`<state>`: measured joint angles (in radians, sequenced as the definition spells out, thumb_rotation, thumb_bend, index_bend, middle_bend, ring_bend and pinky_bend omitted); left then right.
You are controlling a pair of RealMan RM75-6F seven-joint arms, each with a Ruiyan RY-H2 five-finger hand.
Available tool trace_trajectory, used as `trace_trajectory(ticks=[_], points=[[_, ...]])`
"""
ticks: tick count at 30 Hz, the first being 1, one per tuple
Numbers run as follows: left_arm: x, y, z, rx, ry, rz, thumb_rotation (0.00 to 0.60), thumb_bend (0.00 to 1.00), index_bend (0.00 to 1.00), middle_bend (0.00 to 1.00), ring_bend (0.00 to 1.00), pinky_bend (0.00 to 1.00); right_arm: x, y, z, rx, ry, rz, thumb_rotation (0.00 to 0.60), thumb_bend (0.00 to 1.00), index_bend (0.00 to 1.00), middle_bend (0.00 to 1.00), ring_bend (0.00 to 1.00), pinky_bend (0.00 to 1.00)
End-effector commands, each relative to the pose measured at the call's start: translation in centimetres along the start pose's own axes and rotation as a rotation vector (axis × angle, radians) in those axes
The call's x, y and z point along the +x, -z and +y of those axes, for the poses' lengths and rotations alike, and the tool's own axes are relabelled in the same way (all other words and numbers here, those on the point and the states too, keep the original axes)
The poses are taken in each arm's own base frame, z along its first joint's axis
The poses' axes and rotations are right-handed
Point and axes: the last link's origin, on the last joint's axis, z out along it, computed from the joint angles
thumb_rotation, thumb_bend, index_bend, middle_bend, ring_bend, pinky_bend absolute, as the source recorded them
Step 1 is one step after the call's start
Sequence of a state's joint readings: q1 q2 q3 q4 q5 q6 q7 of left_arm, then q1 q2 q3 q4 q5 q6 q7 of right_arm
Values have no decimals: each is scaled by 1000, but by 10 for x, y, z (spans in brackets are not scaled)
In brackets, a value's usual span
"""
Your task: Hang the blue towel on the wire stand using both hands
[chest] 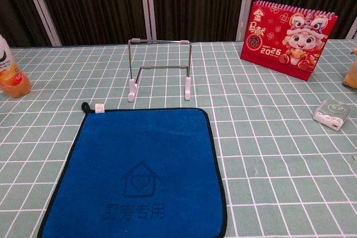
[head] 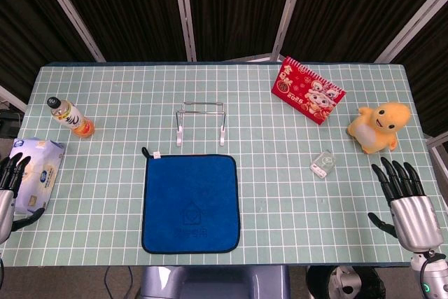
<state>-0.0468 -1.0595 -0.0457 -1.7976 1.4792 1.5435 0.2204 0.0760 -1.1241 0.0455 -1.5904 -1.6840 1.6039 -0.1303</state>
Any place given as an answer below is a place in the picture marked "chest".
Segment orange juice bottle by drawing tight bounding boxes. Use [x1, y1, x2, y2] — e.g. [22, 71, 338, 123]
[0, 33, 32, 99]

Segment blue kitchen towel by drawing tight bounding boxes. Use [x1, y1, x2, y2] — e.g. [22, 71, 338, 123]
[37, 101, 227, 238]

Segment small clear block white base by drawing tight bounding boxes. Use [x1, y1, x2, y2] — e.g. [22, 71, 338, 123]
[312, 99, 350, 132]

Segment green grid tablecloth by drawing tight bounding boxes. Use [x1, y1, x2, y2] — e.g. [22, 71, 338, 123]
[0, 39, 357, 238]

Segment yellow plush toy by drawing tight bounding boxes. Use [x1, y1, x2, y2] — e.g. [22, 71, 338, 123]
[342, 48, 357, 91]

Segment red 2026 desk calendar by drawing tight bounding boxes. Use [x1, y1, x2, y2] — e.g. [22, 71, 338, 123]
[239, 0, 339, 82]

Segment metal wire rack white feet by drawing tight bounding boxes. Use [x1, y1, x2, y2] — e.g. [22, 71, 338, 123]
[127, 38, 194, 103]

